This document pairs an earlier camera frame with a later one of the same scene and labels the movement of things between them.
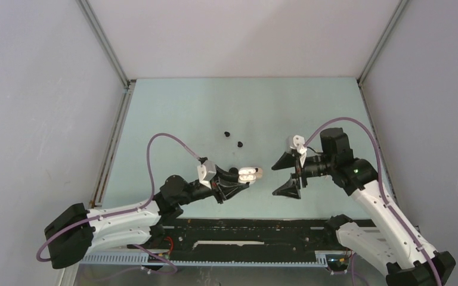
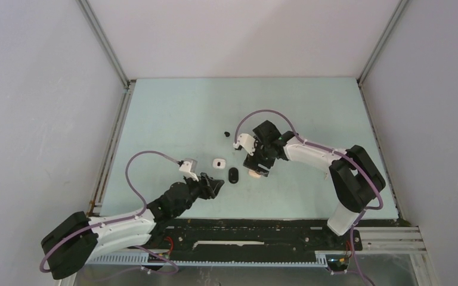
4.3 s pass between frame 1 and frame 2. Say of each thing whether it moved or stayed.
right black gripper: moved
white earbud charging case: moved
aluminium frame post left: stayed
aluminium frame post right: stayed
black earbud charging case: stayed
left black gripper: moved
